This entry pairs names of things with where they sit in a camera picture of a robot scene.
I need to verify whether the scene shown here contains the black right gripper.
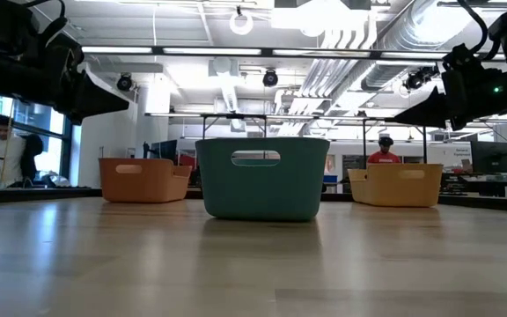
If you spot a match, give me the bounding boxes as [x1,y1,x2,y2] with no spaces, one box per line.
[393,43,507,131]

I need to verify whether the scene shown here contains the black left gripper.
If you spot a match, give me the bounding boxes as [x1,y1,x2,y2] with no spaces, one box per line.
[0,34,130,125]

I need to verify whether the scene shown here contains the large black track spotlight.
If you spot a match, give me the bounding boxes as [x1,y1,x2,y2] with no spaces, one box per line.
[402,65,439,92]

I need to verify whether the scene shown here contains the person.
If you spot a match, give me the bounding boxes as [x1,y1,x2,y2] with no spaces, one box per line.
[366,136,402,165]
[0,114,28,188]

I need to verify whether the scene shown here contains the large black computer monitor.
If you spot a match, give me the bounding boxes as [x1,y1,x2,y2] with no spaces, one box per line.
[470,140,507,174]

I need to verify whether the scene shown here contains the yellow plastic bin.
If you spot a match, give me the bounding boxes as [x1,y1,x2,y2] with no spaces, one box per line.
[348,163,444,208]

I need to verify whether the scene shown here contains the small black computer monitor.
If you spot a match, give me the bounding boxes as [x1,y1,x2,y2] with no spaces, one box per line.
[149,139,179,166]

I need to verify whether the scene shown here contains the crumpled silver plastic sheet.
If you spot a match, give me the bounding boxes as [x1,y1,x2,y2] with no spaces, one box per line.
[41,173,72,188]

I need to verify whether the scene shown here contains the orange plastic bin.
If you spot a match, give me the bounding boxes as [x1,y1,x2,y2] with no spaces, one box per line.
[99,158,193,204]

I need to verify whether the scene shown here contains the dark office desk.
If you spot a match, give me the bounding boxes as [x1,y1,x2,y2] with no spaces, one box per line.
[464,179,507,198]

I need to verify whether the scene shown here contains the black overhead light bar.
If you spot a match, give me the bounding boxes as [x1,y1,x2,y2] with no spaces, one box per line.
[79,45,507,63]

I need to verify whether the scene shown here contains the teal plastic bin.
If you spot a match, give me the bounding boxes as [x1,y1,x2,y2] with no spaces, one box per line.
[195,136,331,222]

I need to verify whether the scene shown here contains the round black ceiling camera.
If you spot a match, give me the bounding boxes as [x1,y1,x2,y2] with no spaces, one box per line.
[261,69,280,88]
[116,73,134,92]

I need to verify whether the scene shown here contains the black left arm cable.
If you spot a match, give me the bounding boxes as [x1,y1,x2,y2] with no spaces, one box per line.
[24,0,68,49]

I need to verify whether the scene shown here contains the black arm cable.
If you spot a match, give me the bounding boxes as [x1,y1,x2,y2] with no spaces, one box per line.
[24,0,68,49]
[455,0,490,54]

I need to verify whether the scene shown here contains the yellow hanging rope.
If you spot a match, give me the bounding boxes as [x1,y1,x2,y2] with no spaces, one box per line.
[0,100,17,186]

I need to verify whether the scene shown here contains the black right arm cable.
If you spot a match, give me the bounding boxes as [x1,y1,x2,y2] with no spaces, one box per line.
[455,0,490,54]

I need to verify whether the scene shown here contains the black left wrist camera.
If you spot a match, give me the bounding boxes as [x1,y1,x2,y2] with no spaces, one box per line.
[0,0,39,58]

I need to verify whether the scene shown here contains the narrow black metal frame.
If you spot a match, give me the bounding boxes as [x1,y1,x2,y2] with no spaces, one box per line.
[200,113,268,140]

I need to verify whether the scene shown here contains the white ring ceiling lamp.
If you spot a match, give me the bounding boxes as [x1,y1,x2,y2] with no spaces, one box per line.
[228,4,255,37]

